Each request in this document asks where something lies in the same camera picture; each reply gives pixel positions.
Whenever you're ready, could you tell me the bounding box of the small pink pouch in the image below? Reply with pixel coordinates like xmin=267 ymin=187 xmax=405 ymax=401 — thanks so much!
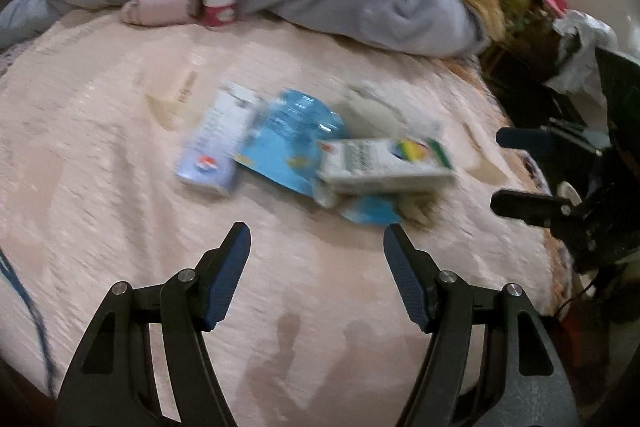
xmin=121 ymin=0 xmax=198 ymax=26

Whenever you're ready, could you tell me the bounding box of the wooden baby crib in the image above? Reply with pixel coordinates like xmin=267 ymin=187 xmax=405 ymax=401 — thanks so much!
xmin=482 ymin=0 xmax=568 ymax=62

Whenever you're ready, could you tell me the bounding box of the pink embroidered blanket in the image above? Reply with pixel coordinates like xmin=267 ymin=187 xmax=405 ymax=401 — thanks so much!
xmin=0 ymin=12 xmax=556 ymax=423

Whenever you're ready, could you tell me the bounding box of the white green carton box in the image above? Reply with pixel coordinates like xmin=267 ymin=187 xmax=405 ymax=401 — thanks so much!
xmin=311 ymin=136 xmax=458 ymax=208

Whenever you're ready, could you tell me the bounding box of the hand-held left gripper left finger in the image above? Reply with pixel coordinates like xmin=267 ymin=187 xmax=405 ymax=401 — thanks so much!
xmin=56 ymin=221 xmax=252 ymax=427

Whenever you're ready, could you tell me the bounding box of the thin dark cable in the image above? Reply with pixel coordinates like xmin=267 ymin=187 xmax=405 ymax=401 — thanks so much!
xmin=0 ymin=247 xmax=58 ymax=400

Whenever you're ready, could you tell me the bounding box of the white blue carton box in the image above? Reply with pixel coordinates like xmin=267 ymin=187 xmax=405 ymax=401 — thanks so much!
xmin=174 ymin=83 xmax=263 ymax=198

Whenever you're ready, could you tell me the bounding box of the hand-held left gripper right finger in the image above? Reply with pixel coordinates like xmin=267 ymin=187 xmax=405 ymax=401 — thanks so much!
xmin=382 ymin=223 xmax=586 ymax=427

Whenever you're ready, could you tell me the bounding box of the white plastic bag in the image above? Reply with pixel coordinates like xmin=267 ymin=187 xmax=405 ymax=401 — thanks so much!
xmin=544 ymin=11 xmax=621 ymax=110

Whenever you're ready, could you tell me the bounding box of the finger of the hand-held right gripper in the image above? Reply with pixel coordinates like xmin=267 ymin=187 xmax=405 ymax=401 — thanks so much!
xmin=496 ymin=126 xmax=607 ymax=158
xmin=490 ymin=189 xmax=576 ymax=229

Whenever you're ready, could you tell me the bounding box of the blue plastic packet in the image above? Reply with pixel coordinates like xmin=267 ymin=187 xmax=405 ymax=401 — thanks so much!
xmin=235 ymin=88 xmax=403 ymax=227

